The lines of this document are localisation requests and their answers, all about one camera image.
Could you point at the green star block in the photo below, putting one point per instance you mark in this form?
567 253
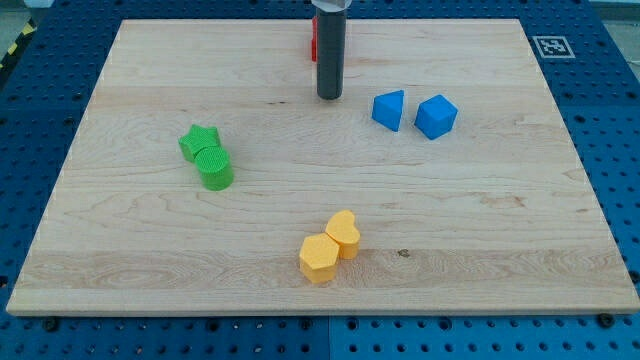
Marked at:
197 139

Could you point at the red block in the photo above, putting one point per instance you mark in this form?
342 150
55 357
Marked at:
314 40

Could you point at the green cylinder block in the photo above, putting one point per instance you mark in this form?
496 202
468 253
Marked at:
215 169

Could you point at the blue triangular prism block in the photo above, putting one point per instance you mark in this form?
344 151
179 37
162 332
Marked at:
387 109

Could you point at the silver robot tool flange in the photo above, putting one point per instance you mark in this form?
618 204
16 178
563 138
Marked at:
331 4

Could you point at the blue cube block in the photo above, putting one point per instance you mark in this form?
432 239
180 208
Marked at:
435 116

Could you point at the light wooden board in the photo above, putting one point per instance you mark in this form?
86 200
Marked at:
497 216

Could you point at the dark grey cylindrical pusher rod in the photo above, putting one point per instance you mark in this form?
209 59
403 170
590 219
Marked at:
330 48

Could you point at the yellow hexagon block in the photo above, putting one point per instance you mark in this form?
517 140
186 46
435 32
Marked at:
318 258

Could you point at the yellow heart block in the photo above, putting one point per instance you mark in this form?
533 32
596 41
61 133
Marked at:
341 227

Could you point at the white fiducial marker tag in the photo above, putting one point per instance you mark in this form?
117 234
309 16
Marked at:
553 47

